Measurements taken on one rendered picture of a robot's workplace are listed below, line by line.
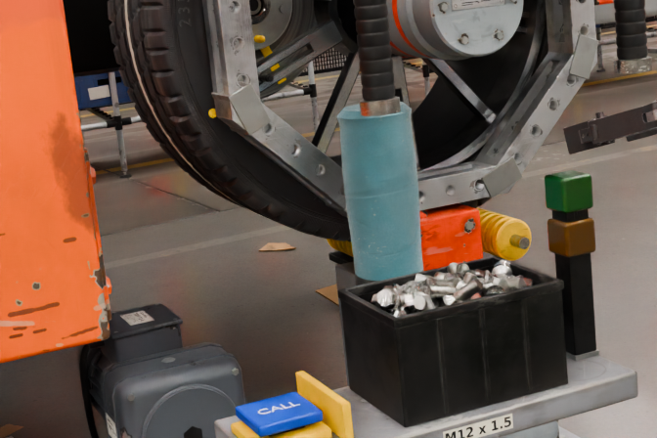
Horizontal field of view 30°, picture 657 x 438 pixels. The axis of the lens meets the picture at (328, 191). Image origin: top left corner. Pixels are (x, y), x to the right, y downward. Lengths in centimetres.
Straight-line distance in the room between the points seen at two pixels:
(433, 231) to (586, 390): 38
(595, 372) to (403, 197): 30
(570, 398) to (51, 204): 60
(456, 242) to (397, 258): 19
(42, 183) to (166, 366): 40
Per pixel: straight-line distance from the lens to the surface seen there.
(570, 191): 136
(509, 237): 170
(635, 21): 150
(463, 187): 164
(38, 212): 138
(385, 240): 146
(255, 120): 150
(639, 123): 126
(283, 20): 207
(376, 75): 132
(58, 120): 137
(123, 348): 177
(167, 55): 155
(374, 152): 144
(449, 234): 163
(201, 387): 164
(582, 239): 138
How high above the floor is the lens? 93
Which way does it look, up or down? 11 degrees down
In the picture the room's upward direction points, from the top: 6 degrees counter-clockwise
